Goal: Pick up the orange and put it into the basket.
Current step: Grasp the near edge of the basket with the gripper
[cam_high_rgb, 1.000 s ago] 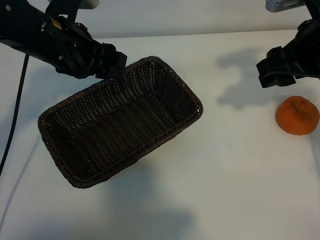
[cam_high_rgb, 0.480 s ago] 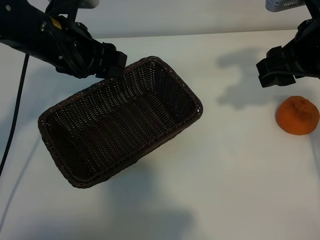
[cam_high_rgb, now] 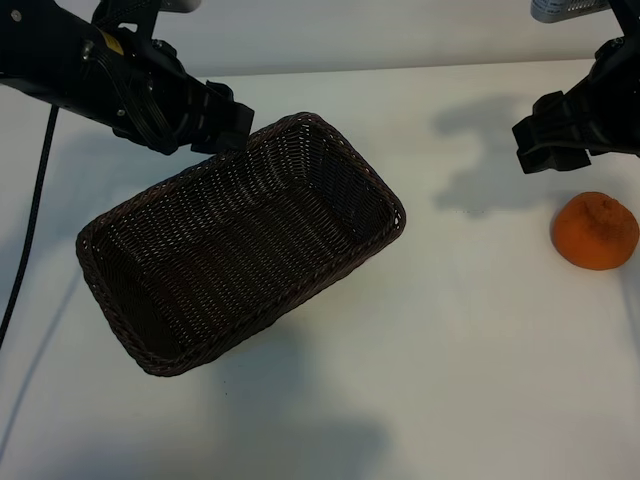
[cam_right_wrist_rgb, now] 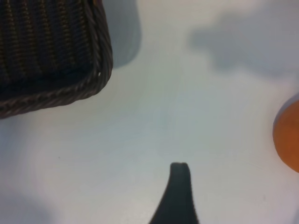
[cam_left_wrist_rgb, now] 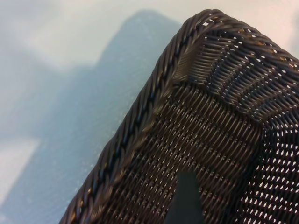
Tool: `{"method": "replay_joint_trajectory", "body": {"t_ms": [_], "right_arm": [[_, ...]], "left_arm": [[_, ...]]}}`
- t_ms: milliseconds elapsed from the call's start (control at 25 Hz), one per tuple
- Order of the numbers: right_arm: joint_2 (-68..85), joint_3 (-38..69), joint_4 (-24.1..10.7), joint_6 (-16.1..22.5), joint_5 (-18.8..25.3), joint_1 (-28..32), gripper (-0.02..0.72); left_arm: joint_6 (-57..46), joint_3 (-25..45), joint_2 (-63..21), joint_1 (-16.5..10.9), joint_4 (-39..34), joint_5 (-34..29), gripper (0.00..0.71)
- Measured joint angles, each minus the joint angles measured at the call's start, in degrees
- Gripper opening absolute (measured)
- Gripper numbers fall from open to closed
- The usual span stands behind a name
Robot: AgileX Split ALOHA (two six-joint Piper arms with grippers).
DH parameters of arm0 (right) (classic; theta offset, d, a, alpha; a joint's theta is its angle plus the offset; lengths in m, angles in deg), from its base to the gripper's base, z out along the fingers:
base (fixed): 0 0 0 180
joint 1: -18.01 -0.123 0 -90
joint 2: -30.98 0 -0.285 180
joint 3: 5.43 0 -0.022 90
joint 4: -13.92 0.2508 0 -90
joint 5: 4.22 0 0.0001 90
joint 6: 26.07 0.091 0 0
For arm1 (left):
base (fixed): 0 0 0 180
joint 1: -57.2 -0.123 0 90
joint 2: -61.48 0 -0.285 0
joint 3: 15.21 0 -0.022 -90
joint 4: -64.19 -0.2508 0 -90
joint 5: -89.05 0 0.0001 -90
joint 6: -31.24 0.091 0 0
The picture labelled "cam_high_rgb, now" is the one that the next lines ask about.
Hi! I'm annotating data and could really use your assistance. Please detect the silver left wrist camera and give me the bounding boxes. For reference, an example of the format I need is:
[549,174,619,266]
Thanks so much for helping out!
[154,0,201,14]

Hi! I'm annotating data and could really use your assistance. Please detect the orange fruit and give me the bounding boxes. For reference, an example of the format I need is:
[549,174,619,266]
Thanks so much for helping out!
[551,191,640,271]

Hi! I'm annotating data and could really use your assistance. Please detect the dark brown wicker basket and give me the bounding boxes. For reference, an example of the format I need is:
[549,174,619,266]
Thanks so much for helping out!
[75,111,407,377]

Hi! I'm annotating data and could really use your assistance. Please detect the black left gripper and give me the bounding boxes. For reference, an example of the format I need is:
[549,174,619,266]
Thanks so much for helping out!
[169,69,256,156]

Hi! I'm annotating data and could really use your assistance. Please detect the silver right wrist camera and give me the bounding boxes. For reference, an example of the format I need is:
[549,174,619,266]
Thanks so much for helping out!
[529,0,615,25]

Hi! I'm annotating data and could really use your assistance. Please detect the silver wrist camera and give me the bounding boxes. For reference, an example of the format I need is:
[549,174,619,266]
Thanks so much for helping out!
[154,0,201,14]
[529,0,615,25]

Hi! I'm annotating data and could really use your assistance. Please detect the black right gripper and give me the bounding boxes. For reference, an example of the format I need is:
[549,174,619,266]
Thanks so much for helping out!
[511,69,640,176]

